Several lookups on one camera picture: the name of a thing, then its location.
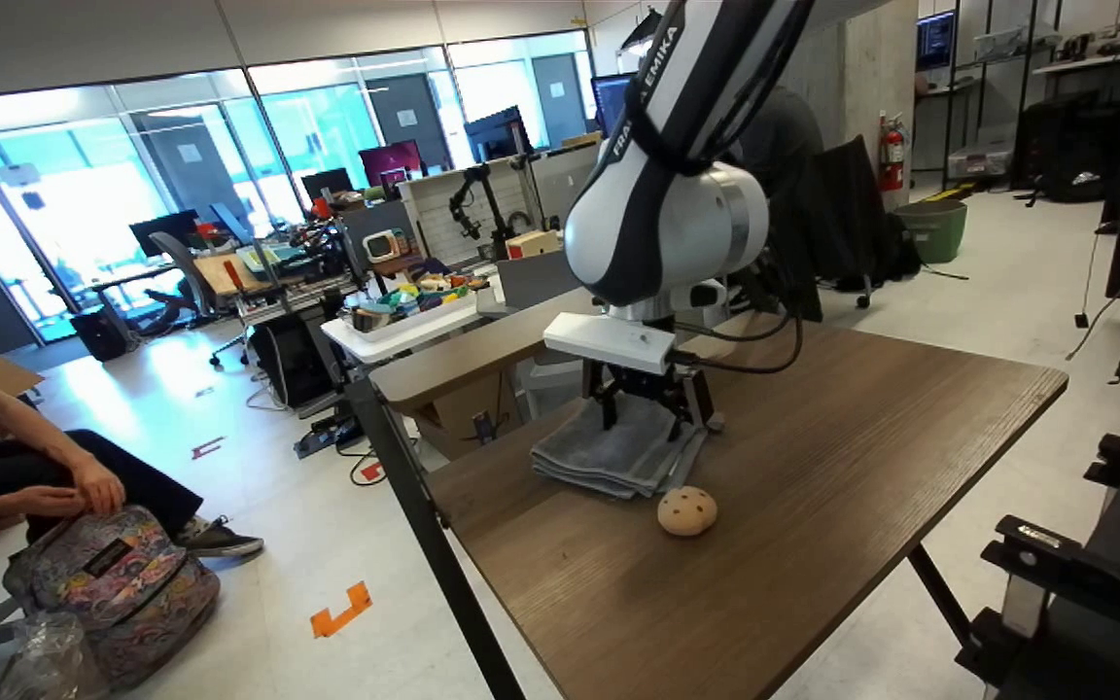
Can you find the magenta screen monitor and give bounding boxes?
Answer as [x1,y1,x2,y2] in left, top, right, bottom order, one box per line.
[358,136,427,195]

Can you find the black clamp orange handle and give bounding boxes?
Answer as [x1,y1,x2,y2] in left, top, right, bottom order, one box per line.
[979,514,1120,689]

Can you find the wooden shelf board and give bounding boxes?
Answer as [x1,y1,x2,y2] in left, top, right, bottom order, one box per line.
[367,282,603,413]

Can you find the beige toy cookie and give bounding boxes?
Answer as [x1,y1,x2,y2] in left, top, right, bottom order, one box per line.
[654,482,722,545]

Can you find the orange floor tape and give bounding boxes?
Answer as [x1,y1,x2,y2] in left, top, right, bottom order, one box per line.
[308,578,379,642]

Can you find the grey cloth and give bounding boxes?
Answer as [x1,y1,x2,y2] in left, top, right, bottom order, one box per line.
[528,386,715,506]

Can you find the flat cardboard box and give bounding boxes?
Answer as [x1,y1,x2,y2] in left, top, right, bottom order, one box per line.
[0,355,46,403]

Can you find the colourful toy clutter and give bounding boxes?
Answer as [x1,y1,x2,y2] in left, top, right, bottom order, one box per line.
[345,265,493,333]

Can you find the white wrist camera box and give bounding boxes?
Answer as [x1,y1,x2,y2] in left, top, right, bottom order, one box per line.
[542,308,684,382]

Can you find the red fire extinguisher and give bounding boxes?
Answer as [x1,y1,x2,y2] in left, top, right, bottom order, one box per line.
[874,113,913,198]

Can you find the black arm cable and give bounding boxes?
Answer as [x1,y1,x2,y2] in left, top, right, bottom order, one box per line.
[667,292,811,382]

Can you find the seated person left forearm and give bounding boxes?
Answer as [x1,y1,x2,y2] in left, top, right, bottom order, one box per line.
[0,373,86,482]

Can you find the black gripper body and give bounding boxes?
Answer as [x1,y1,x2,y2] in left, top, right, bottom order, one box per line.
[584,358,719,400]

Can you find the seated person black trousers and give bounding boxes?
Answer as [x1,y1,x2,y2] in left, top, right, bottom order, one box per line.
[0,342,267,566]

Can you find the black office chair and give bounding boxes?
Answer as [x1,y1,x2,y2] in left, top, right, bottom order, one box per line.
[137,229,222,336]

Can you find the white work table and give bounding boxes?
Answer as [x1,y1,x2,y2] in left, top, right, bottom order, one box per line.
[321,265,514,368]

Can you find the seated person right hand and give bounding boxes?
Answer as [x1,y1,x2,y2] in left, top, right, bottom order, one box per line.
[12,476,89,526]

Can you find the patterned grey backpack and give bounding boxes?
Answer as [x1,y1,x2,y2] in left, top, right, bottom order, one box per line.
[0,501,226,692]

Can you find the clear plastic bag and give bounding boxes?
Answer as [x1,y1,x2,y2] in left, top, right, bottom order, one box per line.
[0,606,109,700]

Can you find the small brown cardboard box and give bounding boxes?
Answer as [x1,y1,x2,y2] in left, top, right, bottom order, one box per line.
[418,365,527,460]

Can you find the dark blue monitor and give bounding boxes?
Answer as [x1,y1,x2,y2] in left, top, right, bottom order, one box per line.
[465,104,538,167]

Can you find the seated person left hand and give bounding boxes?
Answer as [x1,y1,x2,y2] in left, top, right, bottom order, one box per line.
[67,453,131,521]

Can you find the small beige box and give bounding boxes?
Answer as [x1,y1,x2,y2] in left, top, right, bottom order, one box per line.
[503,226,567,265]

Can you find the green bin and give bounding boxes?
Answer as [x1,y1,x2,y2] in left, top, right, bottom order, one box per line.
[894,189,973,272]

